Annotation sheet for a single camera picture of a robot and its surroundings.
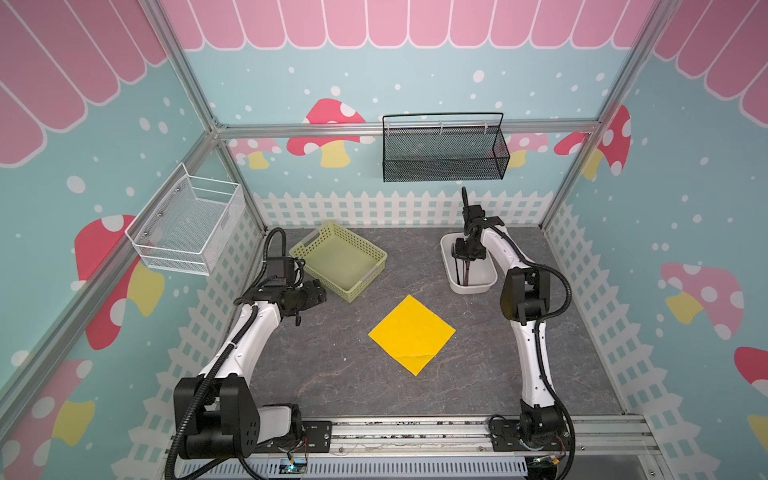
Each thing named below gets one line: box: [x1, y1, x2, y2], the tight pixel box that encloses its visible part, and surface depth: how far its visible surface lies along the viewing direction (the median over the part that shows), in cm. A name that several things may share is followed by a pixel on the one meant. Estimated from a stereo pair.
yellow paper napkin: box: [368, 294, 457, 377], surface depth 94 cm
